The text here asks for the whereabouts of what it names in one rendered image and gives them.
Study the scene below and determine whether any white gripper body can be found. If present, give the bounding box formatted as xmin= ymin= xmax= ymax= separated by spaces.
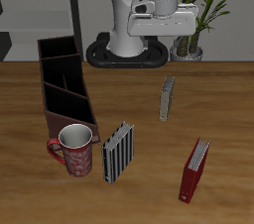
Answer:
xmin=127 ymin=3 xmax=199 ymax=38

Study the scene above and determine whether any dark brown desk caddy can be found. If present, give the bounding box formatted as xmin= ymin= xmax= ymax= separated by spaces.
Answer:
xmin=37 ymin=35 xmax=101 ymax=145

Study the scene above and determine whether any black white striped book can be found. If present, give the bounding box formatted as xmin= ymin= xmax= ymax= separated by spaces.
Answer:
xmin=101 ymin=120 xmax=136 ymax=185

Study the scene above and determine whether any red book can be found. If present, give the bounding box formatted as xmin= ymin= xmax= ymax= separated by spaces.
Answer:
xmin=178 ymin=136 xmax=211 ymax=205

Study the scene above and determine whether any green pot plant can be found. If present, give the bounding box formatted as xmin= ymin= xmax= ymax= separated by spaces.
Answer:
xmin=170 ymin=0 xmax=234 ymax=63

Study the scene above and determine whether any red patterned mug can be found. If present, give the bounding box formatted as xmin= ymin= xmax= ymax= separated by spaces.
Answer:
xmin=46 ymin=123 xmax=94 ymax=178

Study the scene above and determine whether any dark angular object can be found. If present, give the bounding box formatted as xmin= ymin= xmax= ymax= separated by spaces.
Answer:
xmin=0 ymin=31 xmax=14 ymax=62

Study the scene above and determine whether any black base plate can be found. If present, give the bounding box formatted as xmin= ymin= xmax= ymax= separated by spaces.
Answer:
xmin=85 ymin=32 xmax=170 ymax=69

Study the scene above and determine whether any dark shelf post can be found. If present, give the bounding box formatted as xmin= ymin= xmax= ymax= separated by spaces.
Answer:
xmin=66 ymin=0 xmax=84 ymax=61

